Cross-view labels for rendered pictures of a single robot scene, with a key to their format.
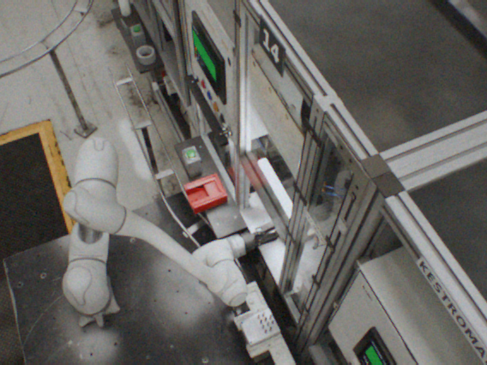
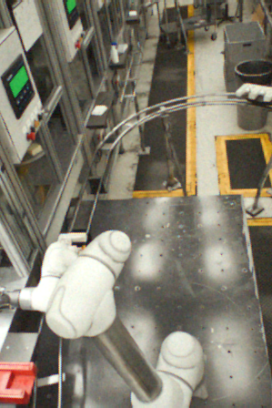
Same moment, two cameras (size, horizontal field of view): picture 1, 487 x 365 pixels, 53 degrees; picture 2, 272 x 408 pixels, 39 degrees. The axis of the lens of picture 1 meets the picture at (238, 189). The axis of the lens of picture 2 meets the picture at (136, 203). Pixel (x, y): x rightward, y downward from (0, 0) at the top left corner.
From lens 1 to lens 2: 1.74 m
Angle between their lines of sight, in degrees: 75
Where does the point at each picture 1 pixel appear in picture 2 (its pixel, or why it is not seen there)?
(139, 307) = (146, 350)
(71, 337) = (216, 350)
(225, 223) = (21, 345)
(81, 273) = (175, 345)
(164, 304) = not seen: hidden behind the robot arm
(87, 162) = (81, 273)
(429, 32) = not seen: outside the picture
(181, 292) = not seen: hidden behind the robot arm
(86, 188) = (98, 248)
